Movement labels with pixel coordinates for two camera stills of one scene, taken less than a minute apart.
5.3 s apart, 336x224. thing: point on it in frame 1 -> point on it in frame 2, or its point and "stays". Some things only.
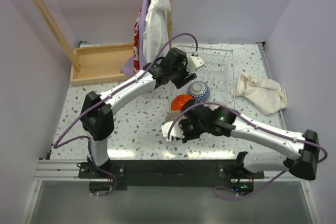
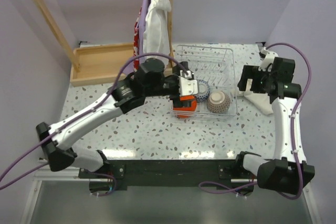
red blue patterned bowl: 199,91 stays
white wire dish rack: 218,72 stays
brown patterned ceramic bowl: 173,115 -> 218,102
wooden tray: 101,64 stays
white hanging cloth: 156,34 stays
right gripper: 185,129 -> 247,76
